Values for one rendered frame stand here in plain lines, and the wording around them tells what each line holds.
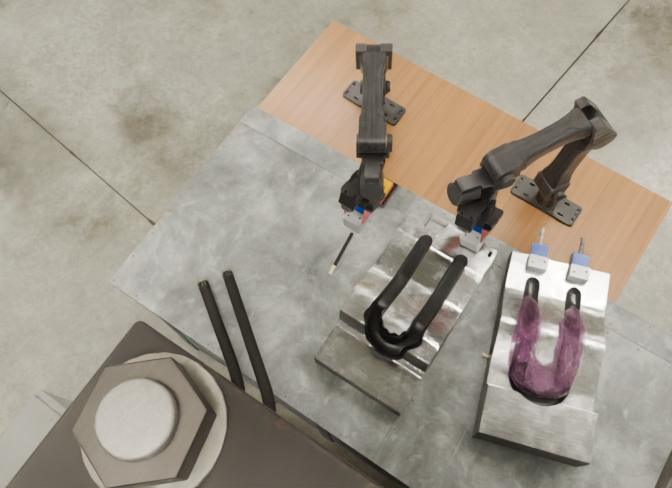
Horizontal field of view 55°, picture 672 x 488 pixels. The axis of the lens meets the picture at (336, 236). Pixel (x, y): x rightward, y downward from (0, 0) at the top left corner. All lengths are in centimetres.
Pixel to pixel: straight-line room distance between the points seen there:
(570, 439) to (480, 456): 22
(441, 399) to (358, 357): 24
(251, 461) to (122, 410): 10
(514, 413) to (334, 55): 124
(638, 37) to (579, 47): 28
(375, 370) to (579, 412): 50
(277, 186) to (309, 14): 158
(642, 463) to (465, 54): 205
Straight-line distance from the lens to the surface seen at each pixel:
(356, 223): 171
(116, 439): 50
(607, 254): 196
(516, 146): 155
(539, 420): 167
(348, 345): 171
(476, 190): 157
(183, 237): 194
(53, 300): 294
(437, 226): 182
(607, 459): 182
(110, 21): 360
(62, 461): 57
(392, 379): 169
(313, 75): 216
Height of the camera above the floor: 252
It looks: 67 degrees down
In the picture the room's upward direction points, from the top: 7 degrees counter-clockwise
